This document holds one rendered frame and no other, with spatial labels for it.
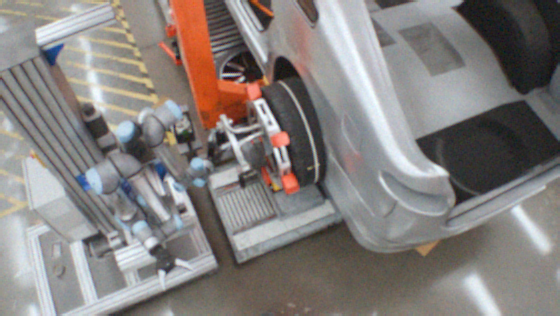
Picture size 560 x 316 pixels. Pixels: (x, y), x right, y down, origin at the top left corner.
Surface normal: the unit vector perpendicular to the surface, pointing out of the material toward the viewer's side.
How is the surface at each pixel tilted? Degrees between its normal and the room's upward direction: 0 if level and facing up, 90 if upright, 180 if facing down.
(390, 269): 0
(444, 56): 2
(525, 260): 0
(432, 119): 19
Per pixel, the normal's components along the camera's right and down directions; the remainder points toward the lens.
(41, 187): -0.02, -0.54
